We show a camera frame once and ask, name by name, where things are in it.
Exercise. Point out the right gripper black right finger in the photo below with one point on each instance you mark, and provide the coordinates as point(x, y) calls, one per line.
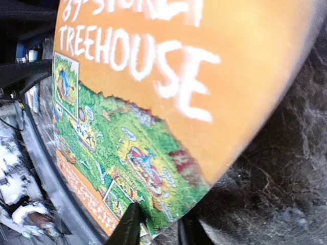
point(191, 232)

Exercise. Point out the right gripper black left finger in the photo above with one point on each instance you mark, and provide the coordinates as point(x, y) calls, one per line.
point(127, 231)

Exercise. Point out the orange Treehouse paperback book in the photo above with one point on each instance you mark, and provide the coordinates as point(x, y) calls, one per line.
point(154, 100)

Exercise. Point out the black curved front rail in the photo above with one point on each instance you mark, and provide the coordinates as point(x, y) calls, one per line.
point(38, 137)

